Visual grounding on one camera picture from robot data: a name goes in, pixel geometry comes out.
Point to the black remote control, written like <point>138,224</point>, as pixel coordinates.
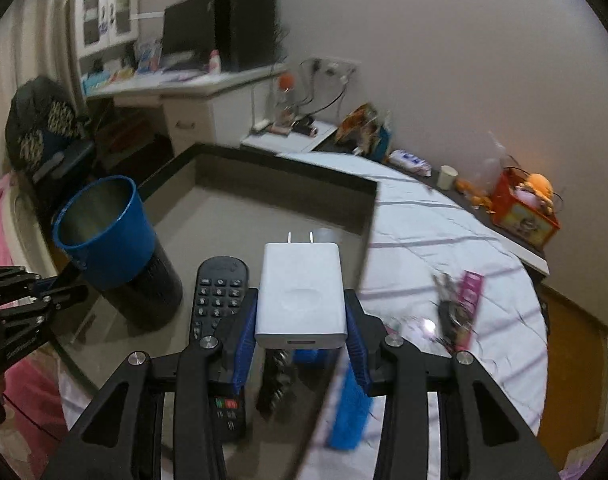
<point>219,295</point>

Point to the clear plastic bag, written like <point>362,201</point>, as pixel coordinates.
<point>493,165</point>

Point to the white desk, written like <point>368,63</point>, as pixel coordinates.
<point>204,110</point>

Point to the white wall outlet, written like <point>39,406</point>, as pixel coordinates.
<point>336,67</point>

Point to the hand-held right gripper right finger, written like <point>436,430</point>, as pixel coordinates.
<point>359,355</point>

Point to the white glass-door cabinet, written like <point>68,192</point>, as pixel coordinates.
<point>106,15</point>

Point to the small black device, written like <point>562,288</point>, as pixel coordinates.
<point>306,127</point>

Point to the clear bottle with orange cap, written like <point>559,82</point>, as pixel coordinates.
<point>285,100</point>

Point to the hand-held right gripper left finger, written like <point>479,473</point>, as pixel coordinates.
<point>242,355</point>

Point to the black computer tower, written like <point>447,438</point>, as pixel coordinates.
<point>246,30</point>

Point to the round table, striped cloth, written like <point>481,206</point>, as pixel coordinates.
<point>433,230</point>

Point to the blue snack bag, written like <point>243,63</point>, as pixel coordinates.
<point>384,142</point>

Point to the black computer monitor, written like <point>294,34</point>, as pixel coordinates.
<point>189,25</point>

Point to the key bunch with pink tag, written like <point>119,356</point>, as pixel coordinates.
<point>458,305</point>

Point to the low black and white cabinet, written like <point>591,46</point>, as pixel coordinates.
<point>528,255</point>

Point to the white paper cup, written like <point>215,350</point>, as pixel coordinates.
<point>447,178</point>

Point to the orange plush toy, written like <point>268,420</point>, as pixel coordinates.
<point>536,187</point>

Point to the white charger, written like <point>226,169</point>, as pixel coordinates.
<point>301,290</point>

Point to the pink lotion bottle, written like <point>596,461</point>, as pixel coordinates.
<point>215,61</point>

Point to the red toy box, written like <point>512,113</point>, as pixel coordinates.
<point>521,220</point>

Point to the pink bedding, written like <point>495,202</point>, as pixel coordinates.
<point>14,390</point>

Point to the pale curtain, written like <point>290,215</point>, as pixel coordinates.
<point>29,35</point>

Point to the blue and white carton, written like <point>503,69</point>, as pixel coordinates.
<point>149,55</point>

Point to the wet wipes pack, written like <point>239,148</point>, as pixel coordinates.
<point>408,161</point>

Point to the light blue toothbrush case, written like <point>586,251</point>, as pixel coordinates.
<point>349,415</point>

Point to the office chair with leopard cushion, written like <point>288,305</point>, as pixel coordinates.
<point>39,120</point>

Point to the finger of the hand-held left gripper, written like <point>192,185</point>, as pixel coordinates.
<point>59,292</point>

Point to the blue and black cup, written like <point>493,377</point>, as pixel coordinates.
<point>114,255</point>

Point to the orange snack bag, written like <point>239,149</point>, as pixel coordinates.
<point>356,127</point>

